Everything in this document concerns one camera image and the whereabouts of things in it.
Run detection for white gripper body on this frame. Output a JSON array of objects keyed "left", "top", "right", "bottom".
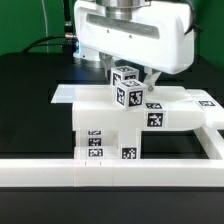
[{"left": 74, "top": 1, "right": 194, "bottom": 74}]

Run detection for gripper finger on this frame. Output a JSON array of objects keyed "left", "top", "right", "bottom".
[
  {"left": 99, "top": 53, "right": 115, "bottom": 77},
  {"left": 143, "top": 67, "right": 161, "bottom": 92}
]

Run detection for white tagged cube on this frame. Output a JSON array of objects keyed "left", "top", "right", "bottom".
[
  {"left": 115, "top": 79, "right": 146, "bottom": 110},
  {"left": 110, "top": 65, "right": 139, "bottom": 86}
]

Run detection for white chair back frame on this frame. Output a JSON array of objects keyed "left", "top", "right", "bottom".
[{"left": 72, "top": 85, "right": 224, "bottom": 131}]

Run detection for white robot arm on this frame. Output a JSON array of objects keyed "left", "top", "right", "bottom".
[{"left": 74, "top": 0, "right": 195, "bottom": 88}]

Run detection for white fiducial marker plate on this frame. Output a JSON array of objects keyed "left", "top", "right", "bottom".
[{"left": 51, "top": 84, "right": 79, "bottom": 104}]

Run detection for white U-shaped fence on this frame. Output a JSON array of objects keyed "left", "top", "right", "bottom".
[{"left": 0, "top": 127, "right": 224, "bottom": 187}]

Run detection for black cable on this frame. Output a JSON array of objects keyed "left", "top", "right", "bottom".
[{"left": 21, "top": 0, "right": 80, "bottom": 54}]

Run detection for white thin cable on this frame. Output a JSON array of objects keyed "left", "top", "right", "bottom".
[{"left": 41, "top": 0, "right": 50, "bottom": 54}]

